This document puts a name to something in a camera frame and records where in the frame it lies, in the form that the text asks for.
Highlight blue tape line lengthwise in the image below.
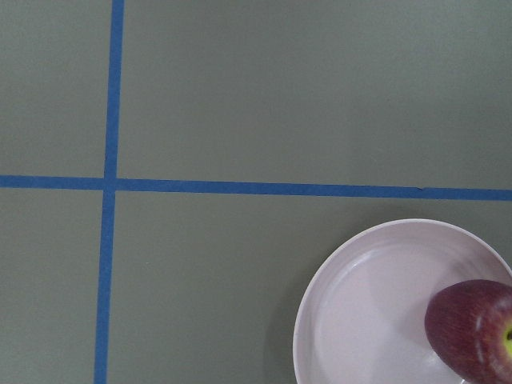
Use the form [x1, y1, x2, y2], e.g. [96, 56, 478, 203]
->
[93, 1, 125, 383]

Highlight red apple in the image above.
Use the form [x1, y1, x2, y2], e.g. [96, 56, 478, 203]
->
[424, 279, 511, 383]

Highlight pink plate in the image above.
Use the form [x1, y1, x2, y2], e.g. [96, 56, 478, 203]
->
[293, 218, 511, 384]

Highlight blue tape line crosswise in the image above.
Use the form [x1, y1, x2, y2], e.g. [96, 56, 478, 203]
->
[1, 175, 511, 202]

